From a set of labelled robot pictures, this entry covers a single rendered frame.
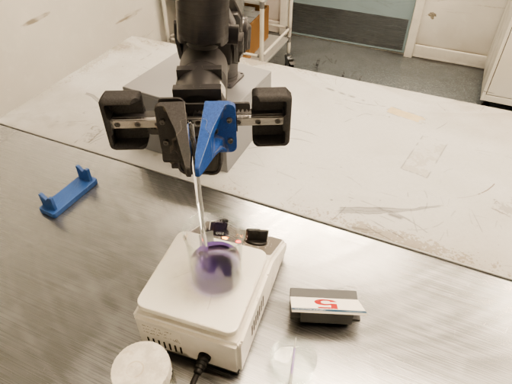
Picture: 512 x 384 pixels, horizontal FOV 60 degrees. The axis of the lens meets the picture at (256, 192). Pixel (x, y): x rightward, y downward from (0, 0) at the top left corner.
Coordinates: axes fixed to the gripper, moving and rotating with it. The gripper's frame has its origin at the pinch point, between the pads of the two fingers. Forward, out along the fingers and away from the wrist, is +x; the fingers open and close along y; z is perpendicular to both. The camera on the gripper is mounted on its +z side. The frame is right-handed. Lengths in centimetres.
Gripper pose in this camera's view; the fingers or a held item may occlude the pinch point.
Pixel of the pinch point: (195, 148)
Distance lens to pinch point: 41.7
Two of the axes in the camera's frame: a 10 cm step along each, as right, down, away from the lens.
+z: 0.0, 7.4, 6.7
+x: 0.4, 6.7, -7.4
